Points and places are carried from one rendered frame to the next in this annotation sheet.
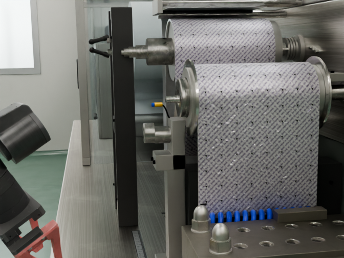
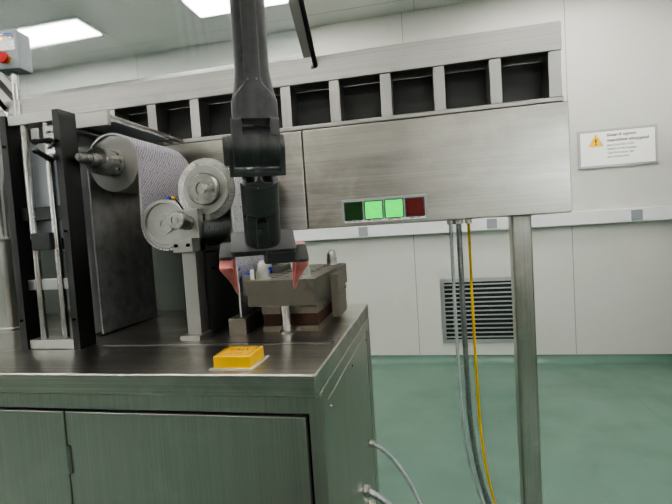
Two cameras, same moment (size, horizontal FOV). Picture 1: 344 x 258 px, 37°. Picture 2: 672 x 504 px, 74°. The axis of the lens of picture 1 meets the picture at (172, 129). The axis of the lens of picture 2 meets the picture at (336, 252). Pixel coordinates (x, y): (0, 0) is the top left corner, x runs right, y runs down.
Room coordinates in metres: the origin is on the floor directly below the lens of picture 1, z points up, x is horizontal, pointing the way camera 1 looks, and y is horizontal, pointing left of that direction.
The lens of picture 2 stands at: (0.33, 0.86, 1.14)
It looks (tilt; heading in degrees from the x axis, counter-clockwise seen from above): 3 degrees down; 291
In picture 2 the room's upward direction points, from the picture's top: 4 degrees counter-clockwise
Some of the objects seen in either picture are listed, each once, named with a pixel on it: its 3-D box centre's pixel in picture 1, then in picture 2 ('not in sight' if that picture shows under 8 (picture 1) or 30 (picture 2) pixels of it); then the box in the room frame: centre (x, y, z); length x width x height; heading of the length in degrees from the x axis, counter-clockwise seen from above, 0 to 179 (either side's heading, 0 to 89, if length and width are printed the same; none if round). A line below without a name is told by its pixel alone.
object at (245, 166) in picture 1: (258, 170); (253, 243); (0.95, -0.16, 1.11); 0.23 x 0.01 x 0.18; 99
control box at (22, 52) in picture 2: not in sight; (10, 52); (1.53, 0.02, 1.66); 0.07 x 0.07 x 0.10; 17
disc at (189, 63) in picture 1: (189, 97); (206, 189); (0.99, -0.04, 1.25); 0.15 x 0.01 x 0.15; 9
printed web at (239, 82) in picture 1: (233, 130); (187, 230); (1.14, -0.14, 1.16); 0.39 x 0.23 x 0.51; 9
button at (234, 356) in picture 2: not in sight; (239, 357); (0.79, 0.17, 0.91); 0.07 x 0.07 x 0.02; 9
